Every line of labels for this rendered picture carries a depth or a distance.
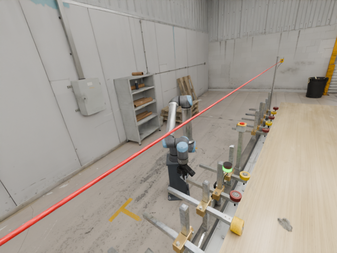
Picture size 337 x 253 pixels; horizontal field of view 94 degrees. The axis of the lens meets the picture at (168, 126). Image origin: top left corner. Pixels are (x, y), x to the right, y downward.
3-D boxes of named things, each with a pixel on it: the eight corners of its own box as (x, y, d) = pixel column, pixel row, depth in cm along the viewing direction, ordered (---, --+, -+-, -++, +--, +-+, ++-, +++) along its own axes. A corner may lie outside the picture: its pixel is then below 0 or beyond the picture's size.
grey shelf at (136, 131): (127, 142, 400) (113, 79, 340) (148, 128, 469) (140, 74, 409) (140, 145, 378) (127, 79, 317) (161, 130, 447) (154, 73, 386)
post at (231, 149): (226, 188, 150) (229, 145, 132) (227, 186, 153) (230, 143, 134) (230, 190, 148) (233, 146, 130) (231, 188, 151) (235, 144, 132)
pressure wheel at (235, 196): (227, 206, 116) (228, 195, 112) (230, 199, 122) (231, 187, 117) (238, 212, 111) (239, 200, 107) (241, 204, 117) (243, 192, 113)
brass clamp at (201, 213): (195, 213, 100) (195, 207, 98) (204, 199, 110) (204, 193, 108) (204, 218, 96) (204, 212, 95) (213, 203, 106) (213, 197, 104)
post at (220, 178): (216, 209, 133) (217, 162, 115) (217, 206, 136) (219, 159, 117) (220, 211, 131) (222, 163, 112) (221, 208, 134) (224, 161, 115)
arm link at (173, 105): (168, 94, 179) (160, 143, 136) (179, 93, 177) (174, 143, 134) (170, 102, 188) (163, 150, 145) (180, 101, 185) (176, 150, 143)
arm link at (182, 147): (188, 141, 131) (187, 147, 122) (188, 153, 136) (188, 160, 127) (177, 141, 132) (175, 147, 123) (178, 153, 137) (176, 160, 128)
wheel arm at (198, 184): (186, 182, 139) (185, 178, 137) (188, 180, 141) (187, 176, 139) (237, 206, 113) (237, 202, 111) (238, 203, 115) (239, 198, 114)
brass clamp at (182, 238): (172, 249, 83) (171, 243, 81) (185, 228, 92) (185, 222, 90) (181, 256, 79) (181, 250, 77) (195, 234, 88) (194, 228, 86)
